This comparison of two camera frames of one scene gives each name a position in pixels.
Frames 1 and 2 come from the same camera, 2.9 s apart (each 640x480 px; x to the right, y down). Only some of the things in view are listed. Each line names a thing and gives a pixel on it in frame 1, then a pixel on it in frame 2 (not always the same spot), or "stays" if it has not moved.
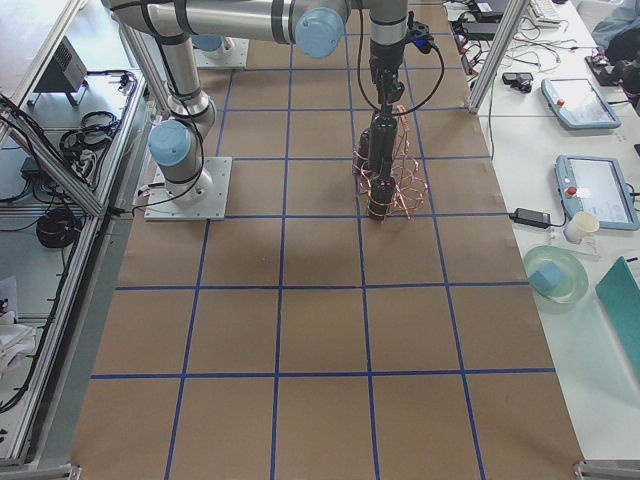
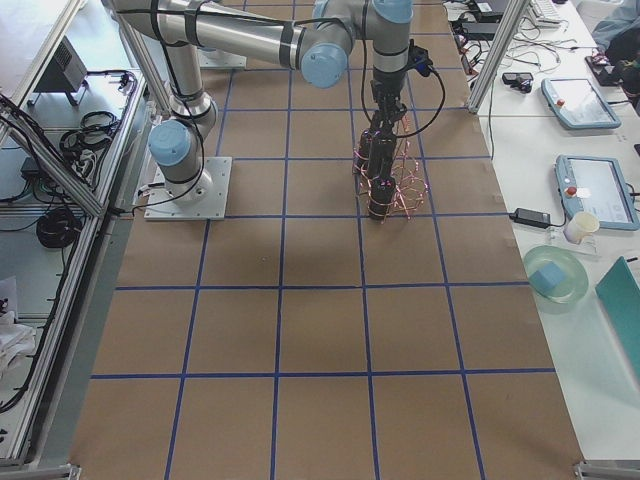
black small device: [521, 81] stays
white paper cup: [583, 224] stays
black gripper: [419, 34] → [418, 58]
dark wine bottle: [382, 144] stays
